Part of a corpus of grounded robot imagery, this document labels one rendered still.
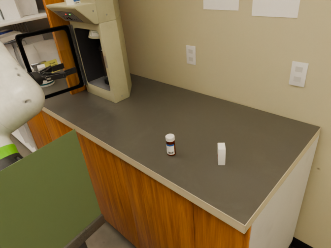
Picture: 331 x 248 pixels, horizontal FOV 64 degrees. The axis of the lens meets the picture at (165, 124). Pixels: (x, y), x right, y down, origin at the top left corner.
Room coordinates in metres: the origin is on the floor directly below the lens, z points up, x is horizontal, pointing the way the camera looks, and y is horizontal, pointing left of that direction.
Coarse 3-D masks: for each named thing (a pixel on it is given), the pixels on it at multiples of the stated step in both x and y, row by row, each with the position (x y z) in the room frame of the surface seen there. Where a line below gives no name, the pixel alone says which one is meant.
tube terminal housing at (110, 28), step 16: (64, 0) 1.71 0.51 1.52; (80, 0) 1.58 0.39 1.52; (96, 0) 1.49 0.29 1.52; (112, 0) 1.56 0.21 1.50; (112, 16) 1.54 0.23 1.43; (112, 32) 1.53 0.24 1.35; (112, 48) 1.52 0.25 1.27; (112, 64) 1.50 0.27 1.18; (128, 64) 1.74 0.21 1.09; (112, 80) 1.49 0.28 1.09; (128, 80) 1.62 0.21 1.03; (112, 96) 1.50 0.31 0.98; (128, 96) 1.55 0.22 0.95
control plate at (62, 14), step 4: (56, 12) 1.62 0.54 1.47; (60, 12) 1.58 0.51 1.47; (64, 12) 1.55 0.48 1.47; (68, 12) 1.51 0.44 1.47; (64, 16) 1.61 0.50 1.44; (68, 16) 1.57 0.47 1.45; (72, 16) 1.53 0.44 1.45; (68, 20) 1.64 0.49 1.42; (72, 20) 1.60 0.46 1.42; (76, 20) 1.56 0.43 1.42; (80, 20) 1.53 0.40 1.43
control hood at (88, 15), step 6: (48, 6) 1.61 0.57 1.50; (54, 6) 1.56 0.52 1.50; (60, 6) 1.51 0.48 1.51; (66, 6) 1.47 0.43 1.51; (72, 6) 1.42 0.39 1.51; (78, 6) 1.41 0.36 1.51; (84, 6) 1.44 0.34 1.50; (90, 6) 1.46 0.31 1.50; (54, 12) 1.65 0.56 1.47; (72, 12) 1.48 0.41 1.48; (78, 12) 1.43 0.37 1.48; (84, 12) 1.43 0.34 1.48; (90, 12) 1.45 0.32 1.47; (96, 12) 1.48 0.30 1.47; (84, 18) 1.46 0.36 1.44; (90, 18) 1.45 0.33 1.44; (96, 18) 1.47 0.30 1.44
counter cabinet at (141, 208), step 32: (32, 128) 1.96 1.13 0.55; (64, 128) 1.45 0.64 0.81; (96, 160) 1.22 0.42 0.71; (96, 192) 1.32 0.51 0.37; (128, 192) 1.03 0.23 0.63; (160, 192) 0.84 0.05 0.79; (288, 192) 0.79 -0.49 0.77; (128, 224) 1.09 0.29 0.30; (160, 224) 0.86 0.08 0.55; (192, 224) 0.72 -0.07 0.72; (224, 224) 0.61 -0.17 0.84; (256, 224) 0.58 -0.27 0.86; (288, 224) 0.88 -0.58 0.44
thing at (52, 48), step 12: (36, 36) 1.58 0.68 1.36; (48, 36) 1.61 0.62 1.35; (60, 36) 1.65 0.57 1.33; (24, 48) 1.53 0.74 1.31; (36, 48) 1.56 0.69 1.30; (48, 48) 1.60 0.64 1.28; (60, 48) 1.64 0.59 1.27; (36, 60) 1.55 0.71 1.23; (48, 60) 1.59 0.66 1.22; (60, 60) 1.63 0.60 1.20; (72, 60) 1.67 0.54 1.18; (48, 84) 1.56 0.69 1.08; (60, 84) 1.60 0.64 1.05; (72, 84) 1.65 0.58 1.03
